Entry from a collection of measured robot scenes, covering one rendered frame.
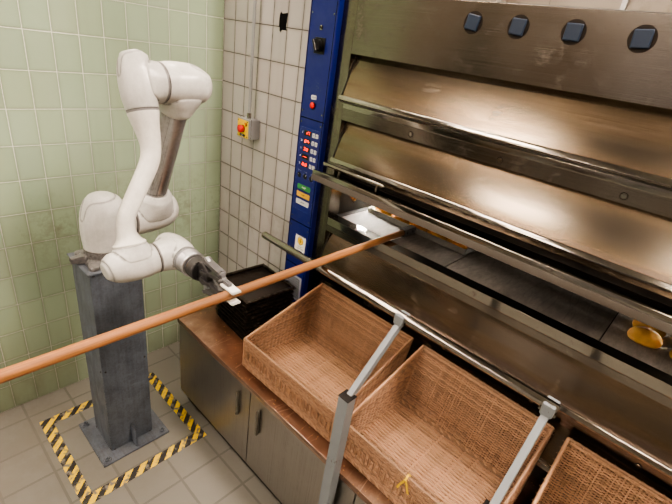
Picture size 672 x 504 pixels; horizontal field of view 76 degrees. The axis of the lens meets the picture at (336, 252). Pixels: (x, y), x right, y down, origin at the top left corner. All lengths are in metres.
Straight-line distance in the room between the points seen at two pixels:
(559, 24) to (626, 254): 0.68
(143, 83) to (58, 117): 0.81
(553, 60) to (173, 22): 1.71
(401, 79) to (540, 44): 0.50
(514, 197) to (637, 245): 0.37
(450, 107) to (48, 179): 1.75
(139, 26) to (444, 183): 1.55
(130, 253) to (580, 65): 1.43
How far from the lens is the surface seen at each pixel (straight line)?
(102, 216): 1.85
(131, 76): 1.54
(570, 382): 1.69
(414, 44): 1.72
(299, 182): 2.10
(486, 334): 1.73
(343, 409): 1.42
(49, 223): 2.41
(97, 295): 1.96
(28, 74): 2.24
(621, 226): 1.49
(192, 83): 1.62
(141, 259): 1.49
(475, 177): 1.60
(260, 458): 2.14
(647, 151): 1.43
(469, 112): 1.58
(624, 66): 1.45
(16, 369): 1.17
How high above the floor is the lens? 1.93
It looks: 26 degrees down
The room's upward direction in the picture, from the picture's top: 9 degrees clockwise
